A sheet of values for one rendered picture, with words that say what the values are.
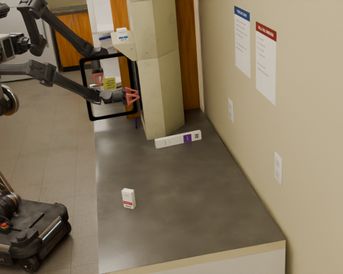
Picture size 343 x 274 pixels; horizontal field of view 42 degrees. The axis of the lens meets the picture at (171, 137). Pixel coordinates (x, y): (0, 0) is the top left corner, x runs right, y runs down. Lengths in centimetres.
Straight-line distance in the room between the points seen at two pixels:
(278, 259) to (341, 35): 93
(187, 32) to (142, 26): 50
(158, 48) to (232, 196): 90
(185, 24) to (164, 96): 52
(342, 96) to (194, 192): 99
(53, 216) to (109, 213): 140
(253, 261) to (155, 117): 108
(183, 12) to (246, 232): 147
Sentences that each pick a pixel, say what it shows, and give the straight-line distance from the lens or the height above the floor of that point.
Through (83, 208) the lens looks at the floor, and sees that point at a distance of 378.
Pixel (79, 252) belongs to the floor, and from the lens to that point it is 332.
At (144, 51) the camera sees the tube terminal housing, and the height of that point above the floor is 145.
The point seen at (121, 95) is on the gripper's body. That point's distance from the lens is 256.
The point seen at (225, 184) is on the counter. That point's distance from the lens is 207.
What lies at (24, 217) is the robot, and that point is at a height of 26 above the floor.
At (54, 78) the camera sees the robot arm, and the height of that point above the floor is 139.
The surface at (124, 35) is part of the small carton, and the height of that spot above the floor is 154.
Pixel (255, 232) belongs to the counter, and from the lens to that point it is 178.
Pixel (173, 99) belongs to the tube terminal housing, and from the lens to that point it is 256.
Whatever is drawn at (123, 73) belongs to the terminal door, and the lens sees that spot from 271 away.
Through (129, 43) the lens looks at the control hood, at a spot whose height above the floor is 151.
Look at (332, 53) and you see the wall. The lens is 126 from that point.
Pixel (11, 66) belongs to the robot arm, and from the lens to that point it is 239.
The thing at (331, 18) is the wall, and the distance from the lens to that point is 126.
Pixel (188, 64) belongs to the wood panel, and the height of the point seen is 124.
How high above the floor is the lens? 203
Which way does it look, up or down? 25 degrees down
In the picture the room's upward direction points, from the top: 5 degrees counter-clockwise
